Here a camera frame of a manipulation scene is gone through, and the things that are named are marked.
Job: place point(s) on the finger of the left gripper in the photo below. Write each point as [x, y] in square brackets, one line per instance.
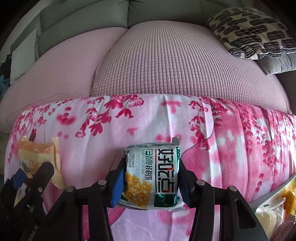
[18, 179]
[42, 176]

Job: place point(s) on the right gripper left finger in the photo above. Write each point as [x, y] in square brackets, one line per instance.
[102, 195]

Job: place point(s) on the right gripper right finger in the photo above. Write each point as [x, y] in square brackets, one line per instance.
[198, 194]

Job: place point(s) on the orange beige snack packet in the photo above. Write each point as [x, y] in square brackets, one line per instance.
[32, 155]

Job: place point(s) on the green white corn snack packet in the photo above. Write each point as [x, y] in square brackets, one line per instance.
[151, 177]

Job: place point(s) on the clear bag round pastry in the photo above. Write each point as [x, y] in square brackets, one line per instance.
[271, 215]

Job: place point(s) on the yellow cake snack packet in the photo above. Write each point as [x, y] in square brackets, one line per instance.
[289, 204]

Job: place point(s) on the pink snack packet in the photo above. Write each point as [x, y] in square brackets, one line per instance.
[284, 229]

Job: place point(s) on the pink cartoon print blanket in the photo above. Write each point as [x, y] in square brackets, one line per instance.
[225, 143]

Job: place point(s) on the teal shallow cardboard tray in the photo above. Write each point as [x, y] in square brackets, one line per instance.
[276, 194]

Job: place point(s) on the dark clothes pile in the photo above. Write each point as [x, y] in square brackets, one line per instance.
[5, 71]

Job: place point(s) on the light grey sofa cushion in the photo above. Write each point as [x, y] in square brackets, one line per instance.
[23, 57]

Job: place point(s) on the grey green sofa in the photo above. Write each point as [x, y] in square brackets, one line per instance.
[92, 48]

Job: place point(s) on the plain grey pillow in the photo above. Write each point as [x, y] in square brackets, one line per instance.
[285, 63]

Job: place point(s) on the black white patterned pillow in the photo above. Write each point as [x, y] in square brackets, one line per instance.
[250, 34]

